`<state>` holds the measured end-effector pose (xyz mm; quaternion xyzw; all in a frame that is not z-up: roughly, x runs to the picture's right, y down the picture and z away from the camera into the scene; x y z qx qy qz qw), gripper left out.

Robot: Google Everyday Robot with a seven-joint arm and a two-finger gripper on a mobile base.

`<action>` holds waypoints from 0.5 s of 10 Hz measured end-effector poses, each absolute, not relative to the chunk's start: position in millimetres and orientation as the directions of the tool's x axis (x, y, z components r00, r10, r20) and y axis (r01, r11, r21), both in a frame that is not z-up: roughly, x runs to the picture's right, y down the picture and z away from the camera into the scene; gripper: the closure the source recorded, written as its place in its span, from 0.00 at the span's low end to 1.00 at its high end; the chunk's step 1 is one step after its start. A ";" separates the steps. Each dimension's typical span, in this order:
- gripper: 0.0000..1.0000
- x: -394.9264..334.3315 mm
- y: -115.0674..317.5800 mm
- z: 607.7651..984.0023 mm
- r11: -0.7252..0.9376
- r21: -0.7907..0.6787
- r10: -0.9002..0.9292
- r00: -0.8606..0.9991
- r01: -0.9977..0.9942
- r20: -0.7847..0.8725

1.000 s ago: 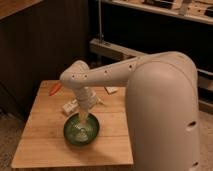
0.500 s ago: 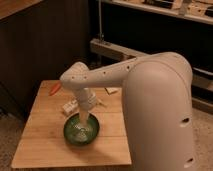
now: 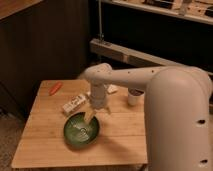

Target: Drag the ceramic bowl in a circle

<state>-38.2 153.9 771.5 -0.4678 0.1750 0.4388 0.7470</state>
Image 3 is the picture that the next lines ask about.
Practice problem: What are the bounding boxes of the dark wooden cabinet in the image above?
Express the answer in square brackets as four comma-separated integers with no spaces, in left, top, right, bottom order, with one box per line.
[0,0,90,117]

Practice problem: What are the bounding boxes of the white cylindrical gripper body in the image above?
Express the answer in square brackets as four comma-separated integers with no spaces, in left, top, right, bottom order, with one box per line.
[90,85,107,110]

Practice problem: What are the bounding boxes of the orange carrot toy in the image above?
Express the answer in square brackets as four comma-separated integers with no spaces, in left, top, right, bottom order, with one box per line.
[49,82,63,96]

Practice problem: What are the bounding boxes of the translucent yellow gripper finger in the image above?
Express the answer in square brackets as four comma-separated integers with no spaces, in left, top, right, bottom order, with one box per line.
[84,109,96,123]

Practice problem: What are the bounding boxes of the white paper cup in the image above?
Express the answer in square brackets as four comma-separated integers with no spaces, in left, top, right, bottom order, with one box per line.
[127,89,144,106]

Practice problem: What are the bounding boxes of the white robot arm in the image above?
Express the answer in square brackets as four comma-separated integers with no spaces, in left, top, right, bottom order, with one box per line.
[85,63,213,171]

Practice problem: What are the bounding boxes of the white tube bottle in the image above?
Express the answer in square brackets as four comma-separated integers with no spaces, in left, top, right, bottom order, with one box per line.
[62,94,88,115]

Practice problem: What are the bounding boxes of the metal shelf rack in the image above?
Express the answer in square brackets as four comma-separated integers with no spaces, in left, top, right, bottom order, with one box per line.
[90,0,213,76]

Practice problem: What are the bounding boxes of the green ceramic bowl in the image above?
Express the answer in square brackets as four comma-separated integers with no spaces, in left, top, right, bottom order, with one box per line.
[63,112,100,148]

